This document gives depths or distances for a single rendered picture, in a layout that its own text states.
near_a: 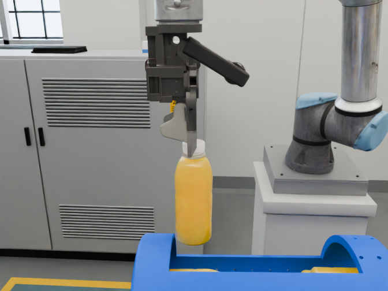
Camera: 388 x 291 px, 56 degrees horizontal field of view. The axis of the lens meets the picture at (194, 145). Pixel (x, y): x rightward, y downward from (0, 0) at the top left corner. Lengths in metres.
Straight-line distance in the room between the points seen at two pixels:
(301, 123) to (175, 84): 0.62
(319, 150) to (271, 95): 2.39
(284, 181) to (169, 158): 1.30
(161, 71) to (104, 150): 1.84
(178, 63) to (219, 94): 2.89
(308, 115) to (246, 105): 2.41
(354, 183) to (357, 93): 0.29
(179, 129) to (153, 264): 0.25
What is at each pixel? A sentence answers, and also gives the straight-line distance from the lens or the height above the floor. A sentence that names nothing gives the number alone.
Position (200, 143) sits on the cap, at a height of 1.44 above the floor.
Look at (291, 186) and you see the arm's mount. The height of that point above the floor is 1.18.
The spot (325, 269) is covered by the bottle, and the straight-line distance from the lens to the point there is 0.79.
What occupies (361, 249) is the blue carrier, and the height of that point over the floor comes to 1.23.
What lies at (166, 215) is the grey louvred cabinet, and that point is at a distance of 2.48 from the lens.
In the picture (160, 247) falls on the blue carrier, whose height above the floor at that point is 1.23.
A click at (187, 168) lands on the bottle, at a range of 0.61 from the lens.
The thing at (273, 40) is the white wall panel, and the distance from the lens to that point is 3.44.
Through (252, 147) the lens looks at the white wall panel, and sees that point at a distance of 3.62.
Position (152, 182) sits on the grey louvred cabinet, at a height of 0.65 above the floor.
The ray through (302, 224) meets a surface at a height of 1.07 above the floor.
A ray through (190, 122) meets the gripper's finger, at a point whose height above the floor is 1.49.
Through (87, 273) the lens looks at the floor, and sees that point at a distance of 2.74.
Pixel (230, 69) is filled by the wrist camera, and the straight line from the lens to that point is 0.58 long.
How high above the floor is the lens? 1.64
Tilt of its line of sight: 19 degrees down
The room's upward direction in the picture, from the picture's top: straight up
